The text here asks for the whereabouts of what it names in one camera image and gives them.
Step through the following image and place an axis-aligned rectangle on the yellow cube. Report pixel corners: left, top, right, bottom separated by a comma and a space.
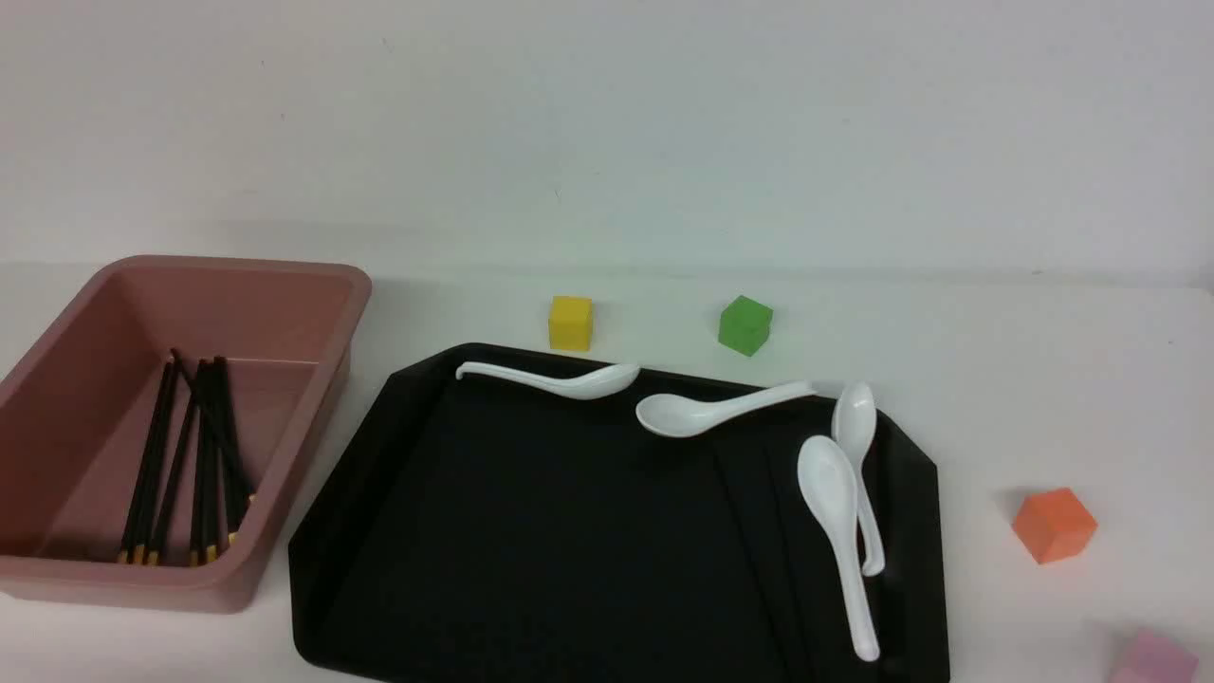
549, 295, 594, 353

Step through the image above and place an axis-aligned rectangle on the white spoon top left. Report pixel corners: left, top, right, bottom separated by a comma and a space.
454, 362, 641, 402

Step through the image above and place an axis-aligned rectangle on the white spoon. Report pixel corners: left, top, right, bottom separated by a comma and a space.
635, 380, 816, 438
795, 436, 880, 662
454, 362, 641, 402
832, 381, 886, 577

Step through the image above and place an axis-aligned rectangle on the white spoon top middle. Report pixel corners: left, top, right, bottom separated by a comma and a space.
635, 380, 816, 438

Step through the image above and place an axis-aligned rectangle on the green cube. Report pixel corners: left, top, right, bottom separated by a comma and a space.
717, 295, 775, 355

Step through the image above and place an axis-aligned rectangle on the black plastic tray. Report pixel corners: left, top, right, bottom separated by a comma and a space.
287, 345, 951, 682

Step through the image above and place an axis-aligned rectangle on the white spoon front right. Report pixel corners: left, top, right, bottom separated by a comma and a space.
795, 436, 880, 662

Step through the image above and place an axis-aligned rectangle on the white spoon far right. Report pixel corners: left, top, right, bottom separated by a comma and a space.
832, 381, 886, 577

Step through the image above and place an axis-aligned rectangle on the black chopstick diagonal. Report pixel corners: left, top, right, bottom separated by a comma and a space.
169, 347, 256, 503

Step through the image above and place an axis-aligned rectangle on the black chopstick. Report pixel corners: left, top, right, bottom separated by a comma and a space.
146, 392, 198, 567
188, 360, 209, 567
117, 360, 176, 563
132, 366, 178, 565
204, 362, 225, 563

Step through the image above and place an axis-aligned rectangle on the orange cube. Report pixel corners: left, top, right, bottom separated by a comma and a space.
1011, 486, 1097, 563

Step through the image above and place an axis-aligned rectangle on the black chopstick middle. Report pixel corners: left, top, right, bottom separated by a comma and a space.
146, 392, 198, 567

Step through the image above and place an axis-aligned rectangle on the black chopstick leftmost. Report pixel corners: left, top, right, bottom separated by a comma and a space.
117, 360, 176, 563

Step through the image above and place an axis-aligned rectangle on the pink plastic bin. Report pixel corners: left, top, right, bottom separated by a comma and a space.
1, 255, 371, 613

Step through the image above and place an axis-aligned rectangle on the pink cube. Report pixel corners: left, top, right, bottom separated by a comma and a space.
1107, 628, 1199, 682

